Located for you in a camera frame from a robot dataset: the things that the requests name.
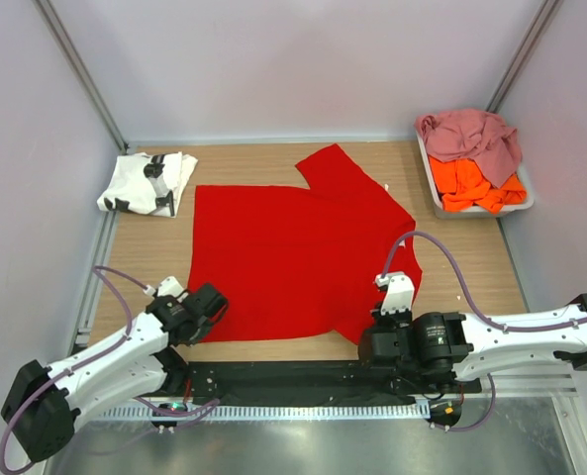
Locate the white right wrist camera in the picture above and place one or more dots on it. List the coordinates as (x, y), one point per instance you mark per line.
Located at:
(398, 290)

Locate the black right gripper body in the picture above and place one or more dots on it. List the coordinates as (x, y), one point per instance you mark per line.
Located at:
(388, 323)

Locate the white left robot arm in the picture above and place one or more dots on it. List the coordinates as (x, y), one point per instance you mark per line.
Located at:
(48, 404)

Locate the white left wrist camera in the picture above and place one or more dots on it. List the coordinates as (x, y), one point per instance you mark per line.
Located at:
(169, 286)

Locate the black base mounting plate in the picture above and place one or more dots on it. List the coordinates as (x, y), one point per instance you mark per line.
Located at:
(310, 383)

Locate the folded white printed t shirt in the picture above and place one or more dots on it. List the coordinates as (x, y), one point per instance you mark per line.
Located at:
(149, 185)

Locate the slotted grey cable duct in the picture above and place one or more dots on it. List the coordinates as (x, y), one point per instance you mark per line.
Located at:
(135, 412)

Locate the aluminium left frame post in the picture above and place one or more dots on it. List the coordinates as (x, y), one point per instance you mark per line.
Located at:
(65, 43)

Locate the orange t shirt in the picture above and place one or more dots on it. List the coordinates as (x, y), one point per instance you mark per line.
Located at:
(462, 186)

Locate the red t shirt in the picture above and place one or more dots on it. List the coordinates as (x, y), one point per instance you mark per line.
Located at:
(297, 262)

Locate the aluminium frame post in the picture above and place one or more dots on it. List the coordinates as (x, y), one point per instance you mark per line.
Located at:
(547, 11)
(65, 43)

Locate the pink t shirt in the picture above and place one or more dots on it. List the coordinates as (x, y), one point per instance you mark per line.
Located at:
(473, 134)

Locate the white plastic tray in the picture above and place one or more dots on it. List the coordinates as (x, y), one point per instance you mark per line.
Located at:
(474, 212)

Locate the aluminium right frame post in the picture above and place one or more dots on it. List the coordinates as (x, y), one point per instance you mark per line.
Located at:
(547, 11)

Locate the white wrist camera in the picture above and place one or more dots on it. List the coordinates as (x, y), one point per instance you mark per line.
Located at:
(398, 290)
(169, 286)

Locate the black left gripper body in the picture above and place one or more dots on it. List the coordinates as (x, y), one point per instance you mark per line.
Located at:
(201, 332)

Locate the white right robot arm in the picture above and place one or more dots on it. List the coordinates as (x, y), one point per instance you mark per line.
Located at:
(438, 348)

